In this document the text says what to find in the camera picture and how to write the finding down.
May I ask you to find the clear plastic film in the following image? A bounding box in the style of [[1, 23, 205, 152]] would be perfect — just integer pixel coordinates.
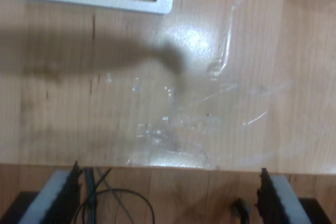
[[125, 0, 336, 171]]

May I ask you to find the thin black wire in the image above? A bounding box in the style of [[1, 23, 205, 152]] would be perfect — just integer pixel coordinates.
[[75, 187, 156, 224]]

